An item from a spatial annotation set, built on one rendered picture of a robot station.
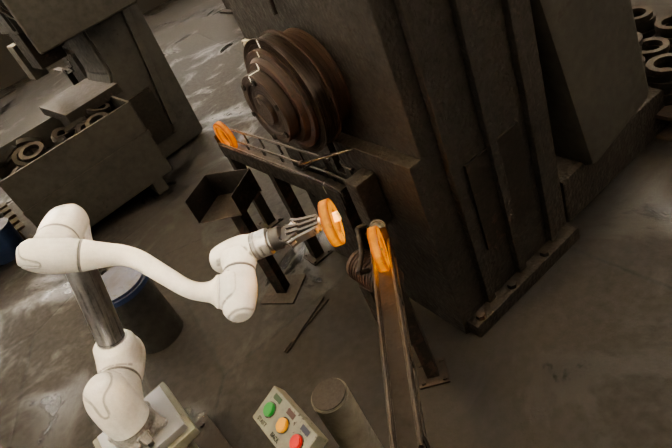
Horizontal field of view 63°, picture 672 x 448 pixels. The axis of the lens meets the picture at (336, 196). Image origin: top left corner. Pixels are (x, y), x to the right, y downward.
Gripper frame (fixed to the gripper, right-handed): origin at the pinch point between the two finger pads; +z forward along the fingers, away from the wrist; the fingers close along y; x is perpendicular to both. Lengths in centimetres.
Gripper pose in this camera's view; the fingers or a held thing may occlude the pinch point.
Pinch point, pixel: (329, 219)
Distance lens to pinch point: 172.8
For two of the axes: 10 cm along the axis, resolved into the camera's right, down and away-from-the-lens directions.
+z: 9.2, -3.5, -1.9
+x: -3.9, -7.5, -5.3
